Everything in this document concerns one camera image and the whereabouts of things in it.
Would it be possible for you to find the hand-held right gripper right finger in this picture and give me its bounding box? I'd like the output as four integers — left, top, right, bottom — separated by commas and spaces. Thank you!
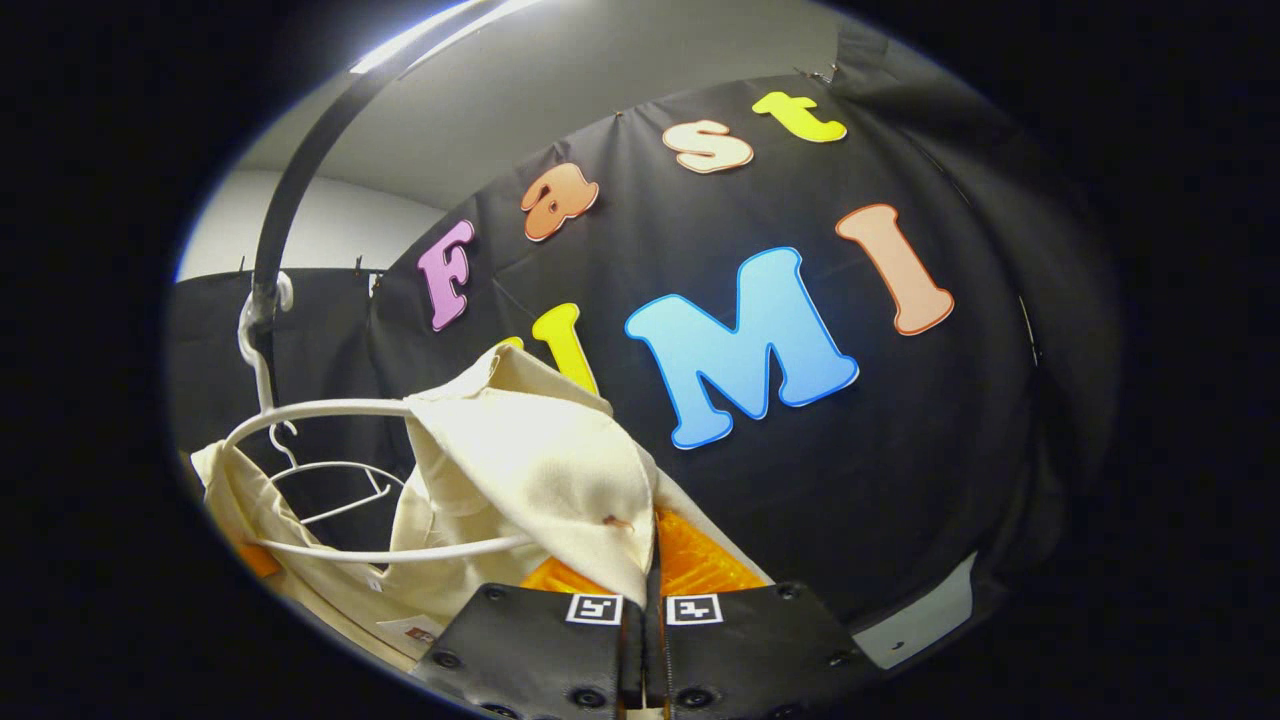
655, 505, 883, 720

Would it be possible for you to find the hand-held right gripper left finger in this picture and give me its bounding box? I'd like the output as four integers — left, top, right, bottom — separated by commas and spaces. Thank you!
410, 545, 658, 720

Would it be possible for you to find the white hanger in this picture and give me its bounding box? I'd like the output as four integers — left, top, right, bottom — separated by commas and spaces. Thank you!
265, 420, 406, 528
220, 270, 533, 566

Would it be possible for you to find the cream shirt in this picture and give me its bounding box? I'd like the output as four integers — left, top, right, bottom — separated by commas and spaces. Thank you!
190, 345, 773, 673

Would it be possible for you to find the black clothes rack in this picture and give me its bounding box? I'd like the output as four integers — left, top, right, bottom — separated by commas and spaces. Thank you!
250, 0, 506, 401

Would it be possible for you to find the black backdrop cloth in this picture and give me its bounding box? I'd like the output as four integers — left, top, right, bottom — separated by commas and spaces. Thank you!
170, 20, 1116, 641

